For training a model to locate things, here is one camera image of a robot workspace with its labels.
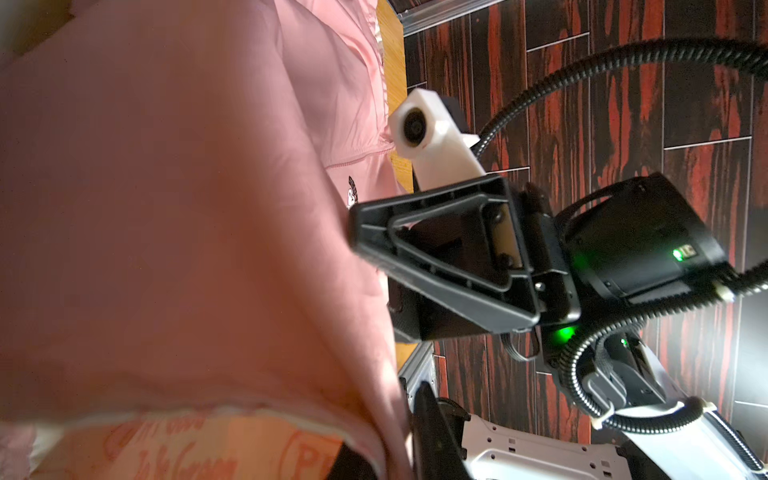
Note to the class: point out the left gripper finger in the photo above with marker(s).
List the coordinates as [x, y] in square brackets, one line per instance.
[436, 454]

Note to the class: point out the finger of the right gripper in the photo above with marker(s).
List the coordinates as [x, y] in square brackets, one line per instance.
[459, 312]

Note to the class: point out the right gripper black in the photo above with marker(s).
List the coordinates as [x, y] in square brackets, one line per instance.
[633, 242]

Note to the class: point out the pink zip jacket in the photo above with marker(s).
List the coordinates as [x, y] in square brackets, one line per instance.
[176, 178]

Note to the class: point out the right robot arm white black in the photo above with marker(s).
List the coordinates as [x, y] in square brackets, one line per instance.
[605, 370]

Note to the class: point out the aluminium front rail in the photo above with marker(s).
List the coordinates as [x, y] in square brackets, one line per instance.
[420, 367]

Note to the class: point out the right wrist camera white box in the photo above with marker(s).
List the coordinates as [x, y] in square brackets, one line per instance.
[424, 133]

